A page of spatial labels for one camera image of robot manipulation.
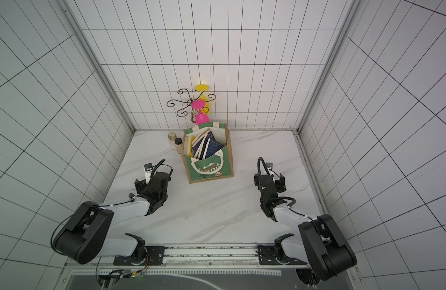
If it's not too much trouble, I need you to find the burlap Christmas canvas bag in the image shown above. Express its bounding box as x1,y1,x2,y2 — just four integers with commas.
181,122,234,184

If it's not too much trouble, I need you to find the blue book with label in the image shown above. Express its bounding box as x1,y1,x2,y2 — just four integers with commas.
206,132,224,158

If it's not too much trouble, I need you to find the dark blue portrait book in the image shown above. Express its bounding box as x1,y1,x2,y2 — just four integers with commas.
192,138,204,159

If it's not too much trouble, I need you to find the dark bottom book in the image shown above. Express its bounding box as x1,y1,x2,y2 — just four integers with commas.
192,128,211,147

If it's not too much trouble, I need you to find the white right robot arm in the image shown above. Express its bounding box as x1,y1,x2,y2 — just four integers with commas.
254,158,357,287

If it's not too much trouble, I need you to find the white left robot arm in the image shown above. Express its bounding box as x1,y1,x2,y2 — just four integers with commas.
50,159,172,265

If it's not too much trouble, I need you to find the black-lidded spice jar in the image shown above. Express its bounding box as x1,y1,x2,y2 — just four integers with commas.
174,138,184,154

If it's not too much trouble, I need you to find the white powder spice jar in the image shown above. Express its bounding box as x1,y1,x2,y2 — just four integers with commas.
167,131,177,150

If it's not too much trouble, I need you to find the pink plastic goblet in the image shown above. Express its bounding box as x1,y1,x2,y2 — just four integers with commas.
191,99,210,125

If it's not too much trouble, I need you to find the dark metal cup stand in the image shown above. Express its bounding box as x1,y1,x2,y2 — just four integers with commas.
166,88,217,123

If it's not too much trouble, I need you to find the yellow plastic goblet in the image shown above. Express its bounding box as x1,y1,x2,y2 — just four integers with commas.
194,84,210,115

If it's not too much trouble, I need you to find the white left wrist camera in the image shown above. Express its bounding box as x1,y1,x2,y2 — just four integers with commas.
143,163,154,184

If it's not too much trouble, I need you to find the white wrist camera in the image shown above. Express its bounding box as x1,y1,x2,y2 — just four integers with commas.
143,163,154,184
265,163,274,175

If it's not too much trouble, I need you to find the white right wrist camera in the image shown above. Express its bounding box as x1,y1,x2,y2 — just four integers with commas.
265,163,274,175

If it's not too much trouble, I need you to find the metal base rail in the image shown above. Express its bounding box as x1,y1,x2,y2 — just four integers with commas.
66,243,354,276

